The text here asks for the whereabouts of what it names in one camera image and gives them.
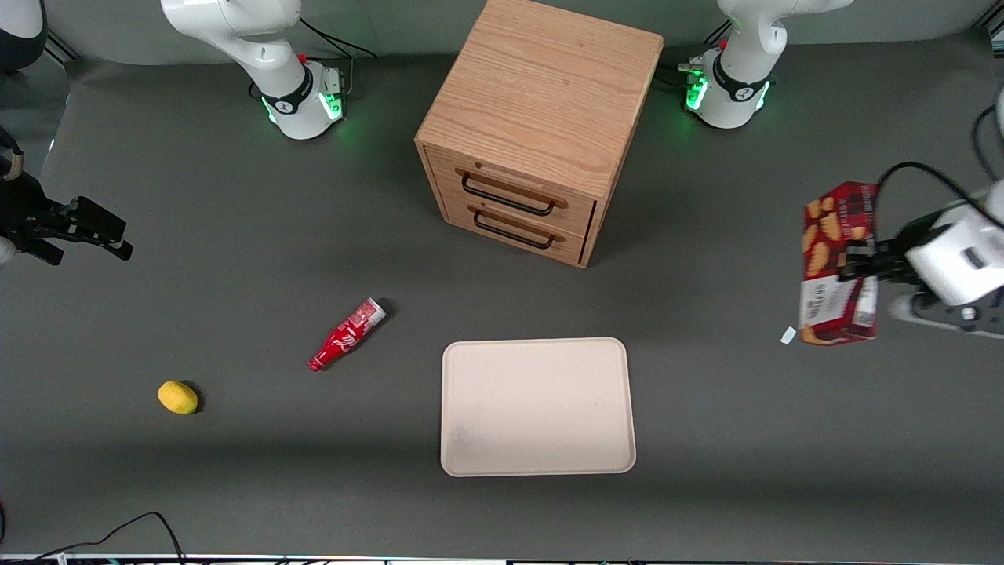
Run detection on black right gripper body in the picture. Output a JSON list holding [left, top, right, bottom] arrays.
[[0, 174, 77, 253]]

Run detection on red cookie box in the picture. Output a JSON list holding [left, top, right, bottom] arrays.
[[798, 181, 880, 347]]

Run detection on cream rectangular tray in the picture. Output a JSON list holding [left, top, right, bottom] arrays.
[[440, 337, 637, 478]]

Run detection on yellow lemon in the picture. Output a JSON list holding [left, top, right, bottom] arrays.
[[158, 381, 198, 415]]

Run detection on red cola bottle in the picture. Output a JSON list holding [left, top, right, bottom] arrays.
[[307, 297, 387, 373]]

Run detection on wooden drawer cabinet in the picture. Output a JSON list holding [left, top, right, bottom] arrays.
[[414, 0, 665, 269]]

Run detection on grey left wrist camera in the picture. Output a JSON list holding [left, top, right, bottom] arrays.
[[889, 290, 1004, 341]]

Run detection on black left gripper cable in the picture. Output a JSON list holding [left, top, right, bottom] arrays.
[[873, 161, 991, 240]]

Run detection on black left arm base cable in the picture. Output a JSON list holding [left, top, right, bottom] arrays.
[[655, 61, 707, 92]]

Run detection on black arm base cable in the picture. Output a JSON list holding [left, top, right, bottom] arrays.
[[655, 61, 707, 92], [298, 17, 379, 60]]

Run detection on long black table cable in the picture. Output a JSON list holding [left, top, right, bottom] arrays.
[[24, 512, 187, 565]]

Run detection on black right arm base cable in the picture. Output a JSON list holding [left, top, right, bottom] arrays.
[[298, 17, 379, 60]]

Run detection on black metal drawer handle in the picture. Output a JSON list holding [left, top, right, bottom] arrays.
[[468, 204, 566, 250], [455, 167, 569, 217]]

